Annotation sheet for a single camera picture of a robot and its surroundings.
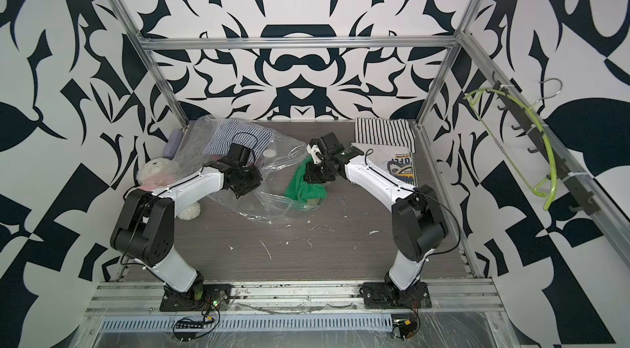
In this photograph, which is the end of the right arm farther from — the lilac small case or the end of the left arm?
the lilac small case

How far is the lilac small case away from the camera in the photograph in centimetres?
112

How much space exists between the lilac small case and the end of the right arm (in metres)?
0.69

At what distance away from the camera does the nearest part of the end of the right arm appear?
0.64 m
